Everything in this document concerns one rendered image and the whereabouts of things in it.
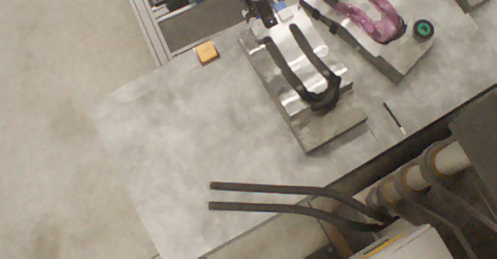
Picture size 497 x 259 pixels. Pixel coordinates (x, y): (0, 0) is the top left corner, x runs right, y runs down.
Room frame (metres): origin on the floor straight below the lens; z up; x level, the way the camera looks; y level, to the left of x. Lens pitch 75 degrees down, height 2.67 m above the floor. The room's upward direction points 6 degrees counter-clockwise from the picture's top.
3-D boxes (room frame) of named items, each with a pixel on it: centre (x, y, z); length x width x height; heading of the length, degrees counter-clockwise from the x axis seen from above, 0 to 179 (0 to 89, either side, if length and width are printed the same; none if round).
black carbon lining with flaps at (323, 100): (0.65, -0.21, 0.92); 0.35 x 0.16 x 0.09; 23
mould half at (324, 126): (0.63, -0.21, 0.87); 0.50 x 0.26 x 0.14; 23
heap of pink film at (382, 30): (0.85, -0.49, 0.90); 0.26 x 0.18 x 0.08; 40
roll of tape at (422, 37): (0.73, -0.67, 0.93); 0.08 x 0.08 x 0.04
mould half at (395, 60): (0.85, -0.50, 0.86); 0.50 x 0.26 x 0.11; 40
